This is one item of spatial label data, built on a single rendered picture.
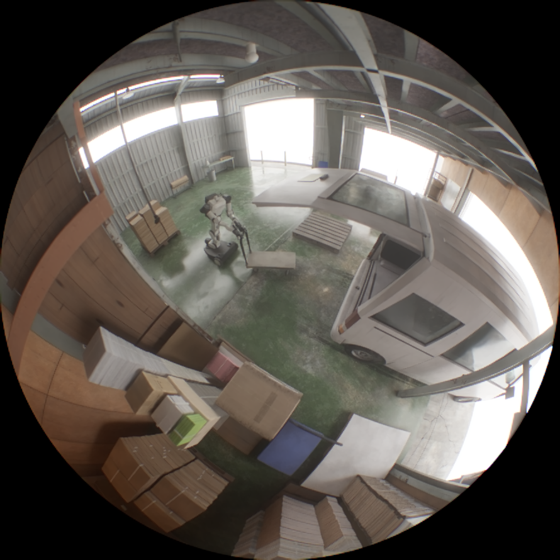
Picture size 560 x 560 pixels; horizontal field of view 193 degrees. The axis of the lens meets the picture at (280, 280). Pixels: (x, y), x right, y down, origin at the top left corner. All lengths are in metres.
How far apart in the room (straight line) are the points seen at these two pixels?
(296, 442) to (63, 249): 2.37
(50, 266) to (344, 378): 2.70
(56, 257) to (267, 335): 2.36
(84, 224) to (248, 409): 1.28
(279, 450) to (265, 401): 1.17
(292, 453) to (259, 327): 1.83
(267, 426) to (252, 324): 1.68
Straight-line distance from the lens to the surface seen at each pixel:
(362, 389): 2.52
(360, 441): 2.53
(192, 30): 0.87
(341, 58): 1.13
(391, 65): 1.09
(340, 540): 2.22
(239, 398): 1.24
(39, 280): 0.77
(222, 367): 1.97
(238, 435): 2.38
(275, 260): 2.94
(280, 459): 2.31
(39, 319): 1.50
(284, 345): 2.38
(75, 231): 0.69
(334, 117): 4.68
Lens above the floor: 2.30
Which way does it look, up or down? 52 degrees down
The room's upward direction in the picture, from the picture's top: 4 degrees counter-clockwise
